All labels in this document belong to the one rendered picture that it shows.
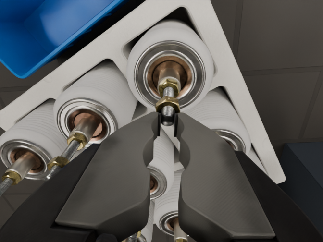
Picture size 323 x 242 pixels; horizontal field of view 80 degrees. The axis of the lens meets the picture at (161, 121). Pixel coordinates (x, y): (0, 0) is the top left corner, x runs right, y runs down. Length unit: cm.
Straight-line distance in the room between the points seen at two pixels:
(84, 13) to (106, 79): 24
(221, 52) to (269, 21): 22
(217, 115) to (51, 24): 40
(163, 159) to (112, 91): 12
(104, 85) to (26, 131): 13
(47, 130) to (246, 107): 29
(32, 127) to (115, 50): 16
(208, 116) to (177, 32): 11
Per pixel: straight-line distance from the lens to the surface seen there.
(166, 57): 20
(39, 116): 35
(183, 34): 21
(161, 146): 31
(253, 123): 34
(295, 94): 58
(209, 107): 27
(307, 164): 60
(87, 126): 24
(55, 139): 32
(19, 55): 48
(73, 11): 49
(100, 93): 24
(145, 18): 27
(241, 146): 27
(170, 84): 17
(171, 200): 36
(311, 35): 54
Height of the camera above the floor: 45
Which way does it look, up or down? 59 degrees down
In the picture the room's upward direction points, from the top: 175 degrees counter-clockwise
